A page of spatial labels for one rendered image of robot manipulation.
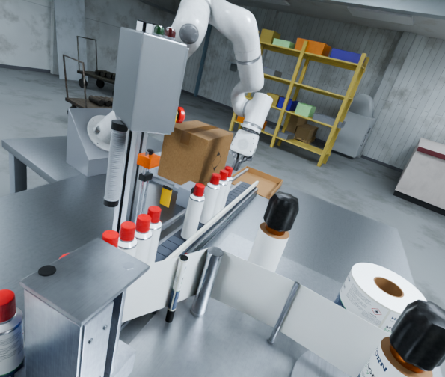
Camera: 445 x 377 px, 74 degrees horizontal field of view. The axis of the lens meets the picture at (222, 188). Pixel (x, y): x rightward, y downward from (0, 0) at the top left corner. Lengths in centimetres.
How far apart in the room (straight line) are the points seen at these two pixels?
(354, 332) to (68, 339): 54
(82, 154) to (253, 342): 109
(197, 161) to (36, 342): 106
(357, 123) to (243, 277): 747
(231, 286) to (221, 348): 14
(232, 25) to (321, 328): 88
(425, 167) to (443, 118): 278
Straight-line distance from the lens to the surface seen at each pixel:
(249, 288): 75
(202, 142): 138
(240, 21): 105
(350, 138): 810
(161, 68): 64
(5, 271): 99
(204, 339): 77
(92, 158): 147
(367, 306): 89
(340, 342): 77
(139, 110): 65
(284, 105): 648
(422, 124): 876
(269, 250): 85
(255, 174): 198
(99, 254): 52
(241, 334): 81
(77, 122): 153
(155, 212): 76
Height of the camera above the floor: 147
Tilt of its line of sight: 23 degrees down
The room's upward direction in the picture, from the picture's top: 15 degrees clockwise
